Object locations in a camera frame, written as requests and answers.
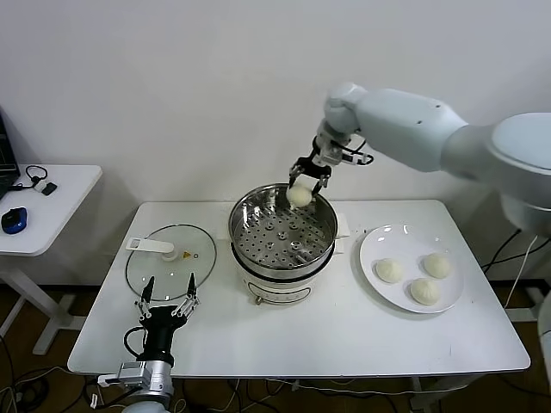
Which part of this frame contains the white steamed baozi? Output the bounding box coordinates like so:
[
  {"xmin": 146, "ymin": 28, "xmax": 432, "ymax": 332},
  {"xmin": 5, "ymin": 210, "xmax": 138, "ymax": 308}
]
[
  {"xmin": 286, "ymin": 183, "xmax": 314, "ymax": 210},
  {"xmin": 375, "ymin": 257, "xmax": 406, "ymax": 285},
  {"xmin": 423, "ymin": 252, "xmax": 453, "ymax": 279},
  {"xmin": 408, "ymin": 277, "xmax": 443, "ymax": 307}
]

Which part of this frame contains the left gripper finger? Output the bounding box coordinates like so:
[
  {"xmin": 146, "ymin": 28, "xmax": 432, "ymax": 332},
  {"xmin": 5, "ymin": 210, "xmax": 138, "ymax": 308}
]
[
  {"xmin": 133, "ymin": 275, "xmax": 156, "ymax": 320},
  {"xmin": 170, "ymin": 272, "xmax": 201, "ymax": 319}
]

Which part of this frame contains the black cable with white plug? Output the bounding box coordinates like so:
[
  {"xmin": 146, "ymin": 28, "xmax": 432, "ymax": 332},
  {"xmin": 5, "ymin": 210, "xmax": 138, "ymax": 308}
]
[
  {"xmin": 343, "ymin": 152, "xmax": 375, "ymax": 168},
  {"xmin": 88, "ymin": 373, "xmax": 130, "ymax": 413}
]

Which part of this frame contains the glass lid with white handle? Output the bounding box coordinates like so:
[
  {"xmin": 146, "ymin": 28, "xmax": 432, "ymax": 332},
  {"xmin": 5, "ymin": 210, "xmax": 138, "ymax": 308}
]
[{"xmin": 125, "ymin": 223, "xmax": 217, "ymax": 302}]

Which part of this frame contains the thin black looped cable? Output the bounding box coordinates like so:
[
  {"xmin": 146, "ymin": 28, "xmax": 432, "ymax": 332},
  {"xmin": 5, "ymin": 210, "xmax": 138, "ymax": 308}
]
[{"xmin": 11, "ymin": 164, "xmax": 49, "ymax": 189}]

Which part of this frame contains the white electric cooking pot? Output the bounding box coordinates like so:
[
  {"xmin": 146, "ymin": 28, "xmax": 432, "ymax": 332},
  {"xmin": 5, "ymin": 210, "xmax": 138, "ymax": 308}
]
[{"xmin": 232, "ymin": 238, "xmax": 346, "ymax": 307}]

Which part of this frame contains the white floor cable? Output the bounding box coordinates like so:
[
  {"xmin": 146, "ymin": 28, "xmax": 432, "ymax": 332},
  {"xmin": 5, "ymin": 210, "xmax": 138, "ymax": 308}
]
[{"xmin": 12, "ymin": 367, "xmax": 71, "ymax": 389}]

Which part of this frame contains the white side table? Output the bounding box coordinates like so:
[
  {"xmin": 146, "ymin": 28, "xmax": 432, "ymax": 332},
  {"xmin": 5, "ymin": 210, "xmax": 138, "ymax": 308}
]
[{"xmin": 0, "ymin": 164, "xmax": 104, "ymax": 357}]

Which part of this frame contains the white round plate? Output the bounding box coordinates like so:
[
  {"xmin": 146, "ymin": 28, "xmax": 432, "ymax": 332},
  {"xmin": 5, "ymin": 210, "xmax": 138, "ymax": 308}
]
[{"xmin": 359, "ymin": 223, "xmax": 466, "ymax": 314}]

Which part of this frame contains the stainless steel steamer basket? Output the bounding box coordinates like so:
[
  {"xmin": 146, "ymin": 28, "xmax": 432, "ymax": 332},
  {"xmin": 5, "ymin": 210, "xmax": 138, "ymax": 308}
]
[{"xmin": 216, "ymin": 183, "xmax": 352, "ymax": 280}]

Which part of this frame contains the white hanging cable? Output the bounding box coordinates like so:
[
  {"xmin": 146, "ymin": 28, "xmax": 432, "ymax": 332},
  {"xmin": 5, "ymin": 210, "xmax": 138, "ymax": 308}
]
[{"xmin": 505, "ymin": 235, "xmax": 542, "ymax": 310}]

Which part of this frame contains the white table leg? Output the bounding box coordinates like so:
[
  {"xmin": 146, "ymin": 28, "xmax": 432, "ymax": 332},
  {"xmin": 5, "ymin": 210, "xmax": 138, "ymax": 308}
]
[{"xmin": 408, "ymin": 377, "xmax": 474, "ymax": 413}]

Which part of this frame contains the blue computer mouse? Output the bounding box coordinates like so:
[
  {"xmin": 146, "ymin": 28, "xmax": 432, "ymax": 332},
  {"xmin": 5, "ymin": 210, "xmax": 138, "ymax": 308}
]
[{"xmin": 0, "ymin": 206, "xmax": 29, "ymax": 236}]

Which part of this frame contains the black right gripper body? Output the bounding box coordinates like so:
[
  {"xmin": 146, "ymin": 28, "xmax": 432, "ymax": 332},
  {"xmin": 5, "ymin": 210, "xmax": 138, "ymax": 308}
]
[{"xmin": 294, "ymin": 136, "xmax": 333, "ymax": 178}]

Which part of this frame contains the silver wrist module box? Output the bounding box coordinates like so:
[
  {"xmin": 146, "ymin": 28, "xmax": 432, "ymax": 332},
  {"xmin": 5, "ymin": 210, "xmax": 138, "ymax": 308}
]
[
  {"xmin": 320, "ymin": 139, "xmax": 350, "ymax": 168},
  {"xmin": 119, "ymin": 361, "xmax": 150, "ymax": 388}
]

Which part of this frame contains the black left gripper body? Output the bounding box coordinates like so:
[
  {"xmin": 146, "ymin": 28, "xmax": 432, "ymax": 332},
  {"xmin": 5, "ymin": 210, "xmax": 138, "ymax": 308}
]
[{"xmin": 138, "ymin": 305, "xmax": 189, "ymax": 361}]

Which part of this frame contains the black laptop screen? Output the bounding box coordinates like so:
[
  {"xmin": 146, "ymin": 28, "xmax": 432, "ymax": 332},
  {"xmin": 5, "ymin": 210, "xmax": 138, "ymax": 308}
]
[{"xmin": 0, "ymin": 105, "xmax": 22, "ymax": 201}]

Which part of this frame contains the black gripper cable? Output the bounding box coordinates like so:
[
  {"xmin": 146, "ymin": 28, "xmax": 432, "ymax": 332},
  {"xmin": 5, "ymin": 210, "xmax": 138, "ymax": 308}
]
[
  {"xmin": 342, "ymin": 133, "xmax": 371, "ymax": 158},
  {"xmin": 123, "ymin": 326, "xmax": 147, "ymax": 361}
]

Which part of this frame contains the white cable under table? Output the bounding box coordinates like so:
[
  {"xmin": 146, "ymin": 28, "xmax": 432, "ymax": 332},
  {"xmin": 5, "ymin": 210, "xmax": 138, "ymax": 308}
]
[{"xmin": 295, "ymin": 381, "xmax": 414, "ymax": 396}]

